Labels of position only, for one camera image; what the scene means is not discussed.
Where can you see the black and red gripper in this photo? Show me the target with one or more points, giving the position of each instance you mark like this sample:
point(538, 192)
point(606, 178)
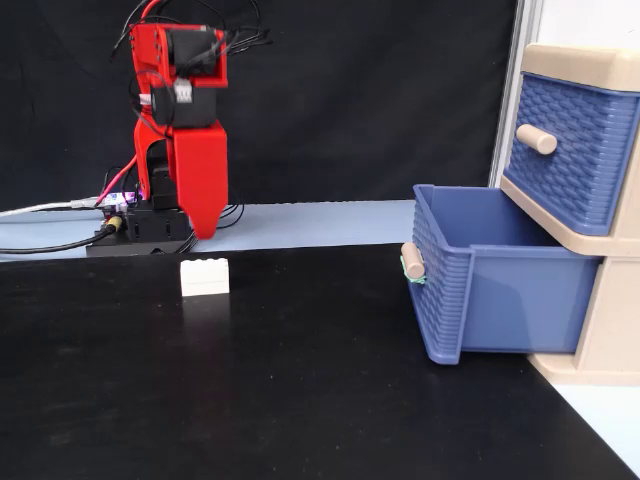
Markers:
point(195, 107)

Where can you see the white toy block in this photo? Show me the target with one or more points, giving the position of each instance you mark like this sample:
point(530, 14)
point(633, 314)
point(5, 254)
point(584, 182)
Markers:
point(205, 280)

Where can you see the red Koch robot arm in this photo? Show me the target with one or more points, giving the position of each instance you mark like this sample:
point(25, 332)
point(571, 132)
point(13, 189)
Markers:
point(147, 55)

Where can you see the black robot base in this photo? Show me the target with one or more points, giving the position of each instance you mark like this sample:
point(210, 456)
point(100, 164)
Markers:
point(150, 225)

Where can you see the beige plastic drawer cabinet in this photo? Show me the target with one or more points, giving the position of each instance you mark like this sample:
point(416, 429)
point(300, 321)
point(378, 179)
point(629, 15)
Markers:
point(620, 320)

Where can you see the robot controller board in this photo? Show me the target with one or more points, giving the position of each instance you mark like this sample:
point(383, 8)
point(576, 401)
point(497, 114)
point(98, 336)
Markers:
point(117, 197)

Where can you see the black backdrop cloth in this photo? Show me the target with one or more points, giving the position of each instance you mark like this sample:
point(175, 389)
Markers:
point(350, 100)

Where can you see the black table mat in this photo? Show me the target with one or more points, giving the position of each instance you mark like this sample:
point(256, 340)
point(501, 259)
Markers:
point(250, 375)

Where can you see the green rubber band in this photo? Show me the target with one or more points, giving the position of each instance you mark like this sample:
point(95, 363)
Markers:
point(419, 281)

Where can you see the silver aluminium post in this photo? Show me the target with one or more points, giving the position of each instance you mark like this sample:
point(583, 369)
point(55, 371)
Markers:
point(520, 75)

